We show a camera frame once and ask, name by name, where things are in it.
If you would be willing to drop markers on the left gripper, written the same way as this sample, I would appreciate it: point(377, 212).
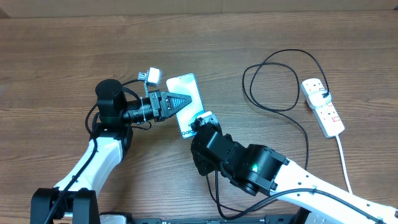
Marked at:
point(160, 96)

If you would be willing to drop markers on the Samsung Galaxy smartphone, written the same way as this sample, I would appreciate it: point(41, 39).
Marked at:
point(187, 85)

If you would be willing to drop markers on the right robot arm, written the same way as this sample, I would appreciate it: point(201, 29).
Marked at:
point(260, 169)

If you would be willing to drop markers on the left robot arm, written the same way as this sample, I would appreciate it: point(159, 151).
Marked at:
point(110, 139)

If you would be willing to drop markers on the white charger plug adapter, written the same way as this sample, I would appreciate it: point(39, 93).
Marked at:
point(317, 99)

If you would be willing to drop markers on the white power strip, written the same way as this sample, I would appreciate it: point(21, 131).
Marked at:
point(327, 116)

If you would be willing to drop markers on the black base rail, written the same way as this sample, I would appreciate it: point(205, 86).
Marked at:
point(217, 221)

